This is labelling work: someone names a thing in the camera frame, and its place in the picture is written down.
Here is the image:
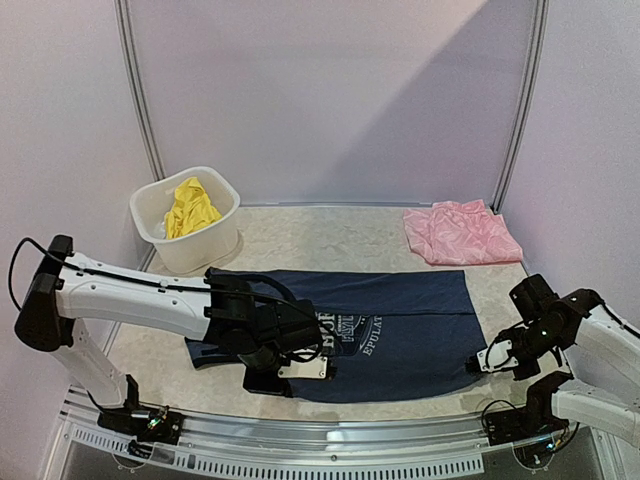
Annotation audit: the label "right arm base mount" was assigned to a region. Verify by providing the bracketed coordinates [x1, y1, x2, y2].
[480, 400, 581, 452]

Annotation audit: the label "white plastic laundry basket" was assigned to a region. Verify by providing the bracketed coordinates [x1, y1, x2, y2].
[129, 166, 240, 274]

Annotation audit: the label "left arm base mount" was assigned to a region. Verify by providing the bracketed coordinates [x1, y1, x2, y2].
[89, 374, 186, 445]

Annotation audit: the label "dark blue garment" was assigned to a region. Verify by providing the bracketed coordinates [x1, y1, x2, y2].
[184, 267, 490, 405]

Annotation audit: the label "left aluminium frame post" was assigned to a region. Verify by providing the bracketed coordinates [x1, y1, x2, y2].
[114, 0, 166, 181]

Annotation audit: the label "aluminium front rail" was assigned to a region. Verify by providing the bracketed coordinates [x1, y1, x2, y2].
[44, 387, 629, 479]

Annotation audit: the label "aluminium frame post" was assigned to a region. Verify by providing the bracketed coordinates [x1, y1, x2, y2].
[114, 0, 166, 181]
[490, 0, 549, 214]

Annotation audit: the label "right aluminium frame post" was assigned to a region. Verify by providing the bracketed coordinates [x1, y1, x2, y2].
[490, 0, 549, 214]

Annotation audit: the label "pink patterned shorts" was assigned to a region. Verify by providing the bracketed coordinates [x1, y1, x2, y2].
[403, 200, 523, 266]

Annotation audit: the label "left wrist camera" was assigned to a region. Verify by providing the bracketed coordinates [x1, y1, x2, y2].
[278, 356, 332, 381]

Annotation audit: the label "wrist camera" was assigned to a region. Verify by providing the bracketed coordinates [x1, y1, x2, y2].
[278, 356, 332, 381]
[465, 340, 518, 375]

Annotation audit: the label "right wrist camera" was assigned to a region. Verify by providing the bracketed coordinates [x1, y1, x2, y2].
[465, 340, 518, 375]

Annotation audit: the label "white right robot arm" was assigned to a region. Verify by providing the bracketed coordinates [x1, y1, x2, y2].
[510, 274, 639, 446]

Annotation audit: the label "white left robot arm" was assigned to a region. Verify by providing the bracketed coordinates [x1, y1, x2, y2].
[14, 235, 321, 434]

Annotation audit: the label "yellow garment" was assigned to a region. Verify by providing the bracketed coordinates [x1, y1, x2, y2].
[164, 177, 223, 240]

